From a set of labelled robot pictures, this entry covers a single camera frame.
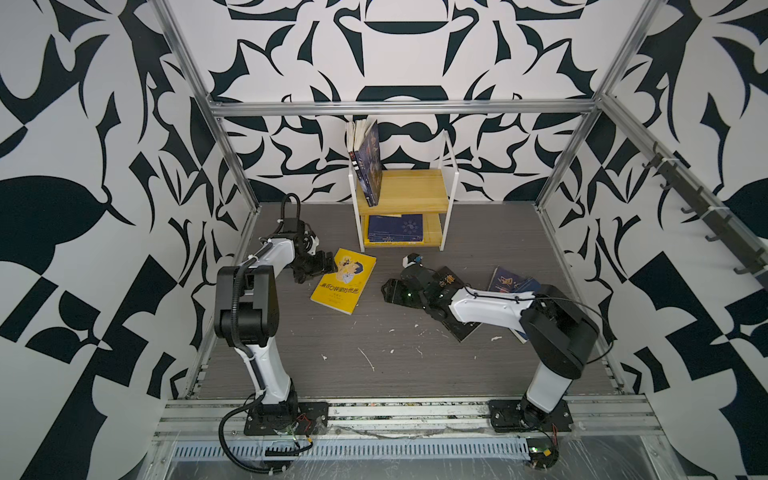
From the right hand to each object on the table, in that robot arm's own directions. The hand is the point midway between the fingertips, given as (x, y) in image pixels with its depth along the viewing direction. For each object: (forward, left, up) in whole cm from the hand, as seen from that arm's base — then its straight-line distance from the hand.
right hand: (389, 287), depth 89 cm
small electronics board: (-39, -35, -9) cm, 53 cm away
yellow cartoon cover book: (+2, +15, -5) cm, 16 cm away
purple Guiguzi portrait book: (+25, +5, +26) cm, 36 cm away
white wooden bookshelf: (+20, -8, +13) cm, 25 cm away
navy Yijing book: (+24, -1, -1) cm, 24 cm away
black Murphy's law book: (+5, -18, -7) cm, 20 cm away
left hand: (+9, +20, -2) cm, 22 cm away
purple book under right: (+6, -37, -7) cm, 38 cm away
